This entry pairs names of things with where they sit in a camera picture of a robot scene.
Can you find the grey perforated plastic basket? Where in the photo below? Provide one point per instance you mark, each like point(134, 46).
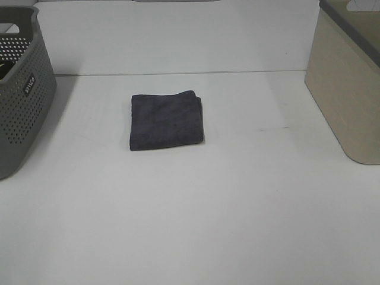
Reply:
point(28, 85)

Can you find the beige plastic basket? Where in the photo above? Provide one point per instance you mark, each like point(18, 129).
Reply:
point(343, 75)

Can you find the dark grey towel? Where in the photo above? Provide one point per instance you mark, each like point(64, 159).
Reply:
point(165, 121)

